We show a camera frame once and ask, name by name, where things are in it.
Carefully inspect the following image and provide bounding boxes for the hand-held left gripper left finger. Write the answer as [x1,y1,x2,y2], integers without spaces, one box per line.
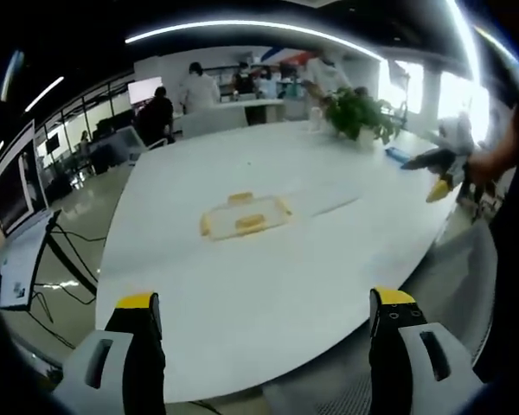
[51,292,168,415]

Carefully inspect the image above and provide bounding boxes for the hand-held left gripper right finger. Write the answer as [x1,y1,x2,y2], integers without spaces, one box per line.
[368,287,488,415]

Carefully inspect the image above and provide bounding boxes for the clear plastic box yellow buckles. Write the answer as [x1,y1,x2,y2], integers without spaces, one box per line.
[198,191,296,241]

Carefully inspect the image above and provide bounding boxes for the person's right hand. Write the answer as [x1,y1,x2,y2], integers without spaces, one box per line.
[465,124,519,188]

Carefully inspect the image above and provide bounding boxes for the blue flat object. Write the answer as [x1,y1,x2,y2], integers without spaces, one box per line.
[383,145,412,164]

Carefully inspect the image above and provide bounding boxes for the green potted plant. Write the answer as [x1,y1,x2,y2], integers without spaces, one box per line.
[323,86,402,146]

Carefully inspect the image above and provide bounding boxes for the clear glass bottle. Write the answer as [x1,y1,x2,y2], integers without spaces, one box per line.
[309,106,326,133]

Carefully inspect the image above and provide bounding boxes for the white stand with papers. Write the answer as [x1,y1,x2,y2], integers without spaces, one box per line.
[0,209,62,310]

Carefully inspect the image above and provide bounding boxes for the white counter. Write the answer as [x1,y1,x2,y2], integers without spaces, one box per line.
[180,98,286,138]

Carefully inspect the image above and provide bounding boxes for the large dark monitor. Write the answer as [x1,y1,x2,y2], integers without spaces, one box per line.
[0,119,49,238]

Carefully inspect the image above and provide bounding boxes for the long ceiling light strip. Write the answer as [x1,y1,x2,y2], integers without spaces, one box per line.
[124,19,384,61]

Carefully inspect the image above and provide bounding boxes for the black floor cables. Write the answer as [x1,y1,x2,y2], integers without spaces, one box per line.
[28,224,100,349]

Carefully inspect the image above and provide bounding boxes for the wall screen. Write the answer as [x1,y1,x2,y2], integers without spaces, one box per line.
[127,76,163,105]

